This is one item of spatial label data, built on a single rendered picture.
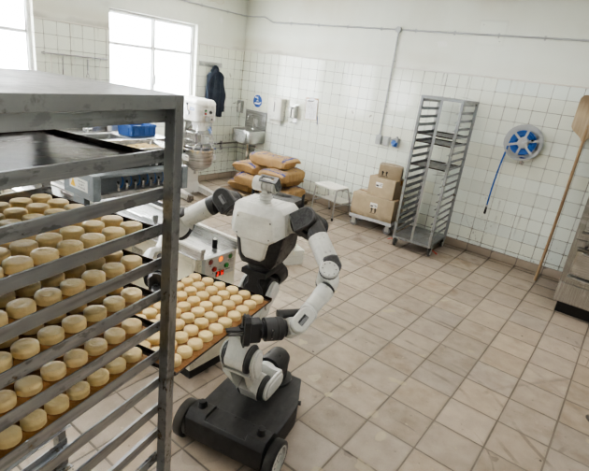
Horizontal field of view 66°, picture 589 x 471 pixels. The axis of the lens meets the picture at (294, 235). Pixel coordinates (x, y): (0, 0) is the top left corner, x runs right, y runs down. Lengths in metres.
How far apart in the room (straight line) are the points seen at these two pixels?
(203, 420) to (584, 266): 3.72
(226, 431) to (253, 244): 0.97
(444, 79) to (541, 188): 1.74
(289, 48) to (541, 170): 3.98
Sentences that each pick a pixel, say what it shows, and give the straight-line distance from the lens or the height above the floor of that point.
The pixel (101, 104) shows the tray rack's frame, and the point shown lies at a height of 1.80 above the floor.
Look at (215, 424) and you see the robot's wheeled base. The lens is 2.51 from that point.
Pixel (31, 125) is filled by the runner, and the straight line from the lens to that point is 0.87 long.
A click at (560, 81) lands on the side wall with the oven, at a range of 5.92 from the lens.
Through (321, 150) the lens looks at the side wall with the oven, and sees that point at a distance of 7.08.
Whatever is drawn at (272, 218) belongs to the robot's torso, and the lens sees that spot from 1.96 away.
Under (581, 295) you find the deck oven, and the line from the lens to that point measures 5.11.
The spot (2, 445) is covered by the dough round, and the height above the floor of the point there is 1.14.
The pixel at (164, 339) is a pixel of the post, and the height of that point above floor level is 1.20.
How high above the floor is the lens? 1.90
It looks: 20 degrees down
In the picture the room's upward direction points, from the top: 7 degrees clockwise
